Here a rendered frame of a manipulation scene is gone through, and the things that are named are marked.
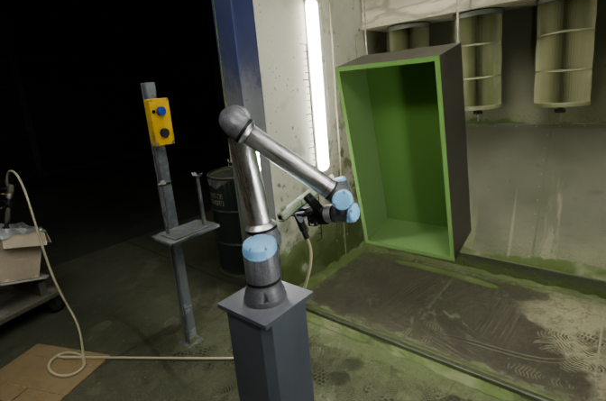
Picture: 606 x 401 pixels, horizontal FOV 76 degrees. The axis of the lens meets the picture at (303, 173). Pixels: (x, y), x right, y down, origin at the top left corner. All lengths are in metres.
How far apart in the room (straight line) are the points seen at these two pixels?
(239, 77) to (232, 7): 0.40
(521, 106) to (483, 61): 0.55
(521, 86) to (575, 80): 0.54
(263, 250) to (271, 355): 0.43
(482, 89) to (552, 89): 0.45
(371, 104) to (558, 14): 1.31
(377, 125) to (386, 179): 0.41
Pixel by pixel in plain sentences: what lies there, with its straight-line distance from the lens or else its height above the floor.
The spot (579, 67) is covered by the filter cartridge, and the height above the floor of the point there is 1.51.
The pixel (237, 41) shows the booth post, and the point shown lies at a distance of 2.48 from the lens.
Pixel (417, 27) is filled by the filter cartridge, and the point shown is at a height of 1.93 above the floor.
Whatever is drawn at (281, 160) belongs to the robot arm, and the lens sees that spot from 1.59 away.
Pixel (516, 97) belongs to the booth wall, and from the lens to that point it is 3.57.
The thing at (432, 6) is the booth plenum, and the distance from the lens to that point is 3.33.
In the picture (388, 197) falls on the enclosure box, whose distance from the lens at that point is 2.90.
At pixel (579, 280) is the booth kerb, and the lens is 3.22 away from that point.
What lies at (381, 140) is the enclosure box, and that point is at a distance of 2.72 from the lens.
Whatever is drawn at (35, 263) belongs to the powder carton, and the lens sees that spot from 3.55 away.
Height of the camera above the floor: 1.54
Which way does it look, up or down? 13 degrees down
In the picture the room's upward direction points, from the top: 5 degrees counter-clockwise
